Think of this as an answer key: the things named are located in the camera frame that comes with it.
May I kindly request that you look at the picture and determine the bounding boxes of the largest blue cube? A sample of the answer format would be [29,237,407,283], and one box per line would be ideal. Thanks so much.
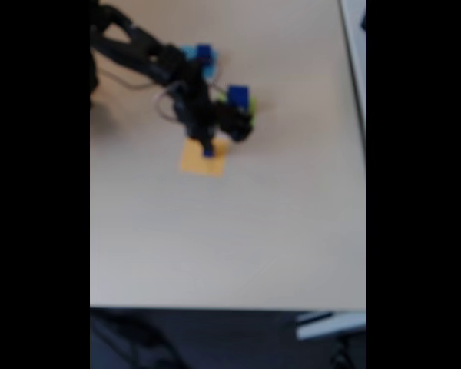
[226,84,251,115]

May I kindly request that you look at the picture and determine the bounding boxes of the medium blue cube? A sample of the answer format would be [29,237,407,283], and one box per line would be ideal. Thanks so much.
[195,44,214,66]

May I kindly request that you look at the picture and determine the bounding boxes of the orange paper square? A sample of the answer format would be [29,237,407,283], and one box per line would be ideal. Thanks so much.
[179,137,231,178]

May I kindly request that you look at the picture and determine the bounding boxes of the green paper square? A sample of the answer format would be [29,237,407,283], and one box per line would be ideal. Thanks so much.
[214,95,259,130]

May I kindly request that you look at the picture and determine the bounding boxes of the blue paper square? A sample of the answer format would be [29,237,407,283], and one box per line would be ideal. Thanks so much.
[181,44,221,80]

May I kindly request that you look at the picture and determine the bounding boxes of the white table foot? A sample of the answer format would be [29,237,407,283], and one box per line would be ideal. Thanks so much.
[295,310,367,341]

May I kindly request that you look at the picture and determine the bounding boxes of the black camera box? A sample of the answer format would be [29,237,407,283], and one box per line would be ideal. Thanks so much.
[214,101,254,143]

